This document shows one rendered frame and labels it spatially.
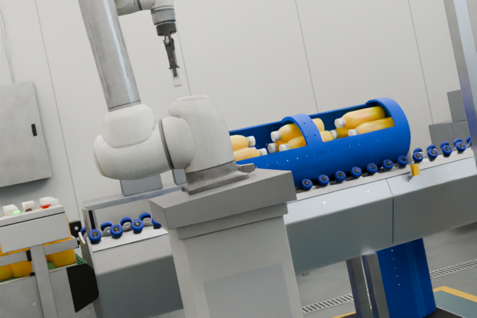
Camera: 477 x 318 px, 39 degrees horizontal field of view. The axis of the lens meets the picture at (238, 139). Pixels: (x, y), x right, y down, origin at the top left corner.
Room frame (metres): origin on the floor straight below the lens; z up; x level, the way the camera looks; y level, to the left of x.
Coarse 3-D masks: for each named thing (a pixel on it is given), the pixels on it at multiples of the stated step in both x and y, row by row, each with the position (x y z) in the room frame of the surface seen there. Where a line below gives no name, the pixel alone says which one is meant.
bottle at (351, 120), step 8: (352, 112) 2.75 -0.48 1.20; (360, 112) 2.76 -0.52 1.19; (368, 112) 2.76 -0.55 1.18; (376, 112) 2.78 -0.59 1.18; (384, 112) 2.79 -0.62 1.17; (344, 120) 2.74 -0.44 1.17; (352, 120) 2.73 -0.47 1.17; (360, 120) 2.74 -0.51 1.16; (368, 120) 2.76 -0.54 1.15; (352, 128) 2.76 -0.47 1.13
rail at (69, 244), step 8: (72, 240) 2.15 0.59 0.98; (48, 248) 2.12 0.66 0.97; (56, 248) 2.13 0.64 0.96; (64, 248) 2.14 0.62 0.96; (0, 256) 2.07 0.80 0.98; (8, 256) 2.08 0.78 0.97; (16, 256) 2.08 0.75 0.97; (24, 256) 2.09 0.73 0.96; (0, 264) 2.07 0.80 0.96; (8, 264) 2.07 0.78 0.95
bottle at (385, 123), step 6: (378, 120) 2.74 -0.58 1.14; (384, 120) 2.74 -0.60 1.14; (390, 120) 2.75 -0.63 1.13; (360, 126) 2.71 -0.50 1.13; (366, 126) 2.70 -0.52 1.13; (372, 126) 2.71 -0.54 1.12; (378, 126) 2.72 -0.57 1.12; (384, 126) 2.72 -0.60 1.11; (390, 126) 2.74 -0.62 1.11; (360, 132) 2.70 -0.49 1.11; (366, 132) 2.70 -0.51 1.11
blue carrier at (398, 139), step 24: (288, 120) 2.66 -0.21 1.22; (312, 120) 2.61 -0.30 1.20; (264, 144) 2.77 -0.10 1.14; (312, 144) 2.55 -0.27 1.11; (336, 144) 2.58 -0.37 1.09; (360, 144) 2.63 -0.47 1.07; (384, 144) 2.67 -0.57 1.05; (408, 144) 2.72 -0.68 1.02; (264, 168) 2.47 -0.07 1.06; (288, 168) 2.52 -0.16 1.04; (312, 168) 2.56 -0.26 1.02; (336, 168) 2.62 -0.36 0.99; (360, 168) 2.69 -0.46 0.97
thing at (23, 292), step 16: (64, 272) 2.11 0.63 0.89; (80, 272) 2.13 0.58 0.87; (0, 288) 2.04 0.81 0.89; (16, 288) 2.06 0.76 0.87; (32, 288) 2.07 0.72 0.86; (64, 288) 2.11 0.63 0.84; (80, 288) 2.12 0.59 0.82; (96, 288) 2.14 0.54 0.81; (0, 304) 2.04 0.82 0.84; (16, 304) 2.05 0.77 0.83; (32, 304) 2.07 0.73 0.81; (64, 304) 2.10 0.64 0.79; (80, 304) 2.12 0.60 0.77
